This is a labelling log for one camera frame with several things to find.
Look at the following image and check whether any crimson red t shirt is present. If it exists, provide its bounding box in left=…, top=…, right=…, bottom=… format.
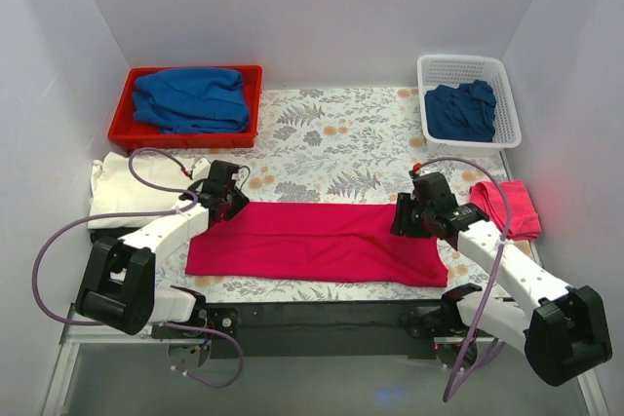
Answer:
left=185, top=202, right=448, bottom=287

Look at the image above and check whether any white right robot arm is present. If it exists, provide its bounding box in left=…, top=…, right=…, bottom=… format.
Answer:
left=391, top=171, right=613, bottom=387

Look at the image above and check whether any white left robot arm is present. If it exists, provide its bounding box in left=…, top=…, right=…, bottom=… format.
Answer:
left=75, top=160, right=250, bottom=338

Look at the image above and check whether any folded pink t shirt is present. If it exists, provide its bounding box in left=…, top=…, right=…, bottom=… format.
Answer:
left=470, top=180, right=542, bottom=241

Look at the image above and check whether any floral patterned table mat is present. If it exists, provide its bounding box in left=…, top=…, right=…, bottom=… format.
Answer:
left=156, top=88, right=488, bottom=303

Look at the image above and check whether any folded royal blue t shirt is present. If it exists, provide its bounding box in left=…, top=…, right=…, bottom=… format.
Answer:
left=132, top=67, right=250, bottom=134

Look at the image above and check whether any navy blue t shirt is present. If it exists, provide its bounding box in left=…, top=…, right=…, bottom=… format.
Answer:
left=424, top=80, right=497, bottom=143

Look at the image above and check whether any folded white t shirt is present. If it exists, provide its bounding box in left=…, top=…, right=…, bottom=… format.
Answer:
left=87, top=151, right=198, bottom=230

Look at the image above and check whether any red plastic tray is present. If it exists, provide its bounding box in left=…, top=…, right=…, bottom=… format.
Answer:
left=108, top=64, right=263, bottom=153

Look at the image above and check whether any folded black t shirt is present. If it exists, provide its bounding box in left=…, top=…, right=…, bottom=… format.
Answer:
left=90, top=228, right=132, bottom=244

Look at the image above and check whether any white plastic laundry basket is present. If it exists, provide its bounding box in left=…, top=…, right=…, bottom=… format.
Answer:
left=417, top=54, right=522, bottom=157

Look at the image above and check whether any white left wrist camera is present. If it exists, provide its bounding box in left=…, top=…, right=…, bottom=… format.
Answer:
left=181, top=158, right=211, bottom=181

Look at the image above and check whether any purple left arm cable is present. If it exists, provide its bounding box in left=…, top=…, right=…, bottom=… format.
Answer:
left=31, top=147, right=245, bottom=389

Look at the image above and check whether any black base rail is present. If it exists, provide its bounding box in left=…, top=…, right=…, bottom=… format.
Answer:
left=150, top=299, right=499, bottom=359

